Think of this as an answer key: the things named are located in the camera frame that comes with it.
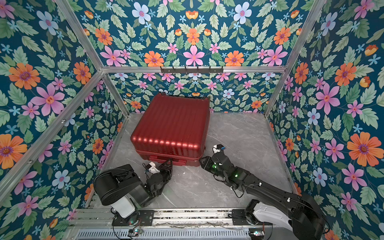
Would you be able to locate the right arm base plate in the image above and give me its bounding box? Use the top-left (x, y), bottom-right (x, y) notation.
top-left (228, 209), bottom-right (259, 226)

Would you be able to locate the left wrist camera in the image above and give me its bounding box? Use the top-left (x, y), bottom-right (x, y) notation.
top-left (144, 162), bottom-right (160, 174)

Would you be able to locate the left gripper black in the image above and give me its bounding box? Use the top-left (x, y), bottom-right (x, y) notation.
top-left (155, 158), bottom-right (173, 198)

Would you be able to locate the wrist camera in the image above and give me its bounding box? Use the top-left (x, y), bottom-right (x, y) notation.
top-left (213, 144), bottom-right (226, 154)
top-left (144, 162), bottom-right (160, 174)

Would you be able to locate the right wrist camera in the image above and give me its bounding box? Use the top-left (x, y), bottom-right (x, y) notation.
top-left (213, 144), bottom-right (226, 154)

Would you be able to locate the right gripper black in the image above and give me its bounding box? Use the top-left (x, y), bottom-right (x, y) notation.
top-left (197, 156), bottom-right (228, 182)

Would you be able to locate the metal hook rail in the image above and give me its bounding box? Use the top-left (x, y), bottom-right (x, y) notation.
top-left (160, 66), bottom-right (224, 74)

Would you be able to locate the red hard-shell suitcase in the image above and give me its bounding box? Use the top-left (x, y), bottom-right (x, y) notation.
top-left (131, 94), bottom-right (210, 167)

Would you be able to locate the white slotted cable duct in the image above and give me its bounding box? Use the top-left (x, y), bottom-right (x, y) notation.
top-left (76, 229), bottom-right (251, 240)

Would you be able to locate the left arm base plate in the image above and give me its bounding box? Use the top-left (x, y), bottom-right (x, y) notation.
top-left (112, 210), bottom-right (155, 227)

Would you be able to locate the aluminium cage frame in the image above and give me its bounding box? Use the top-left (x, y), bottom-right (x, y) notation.
top-left (1, 1), bottom-right (326, 206)

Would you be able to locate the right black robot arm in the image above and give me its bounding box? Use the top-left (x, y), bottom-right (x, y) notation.
top-left (199, 150), bottom-right (327, 240)

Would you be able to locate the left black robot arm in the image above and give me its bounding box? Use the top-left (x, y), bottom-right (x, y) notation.
top-left (94, 159), bottom-right (173, 224)

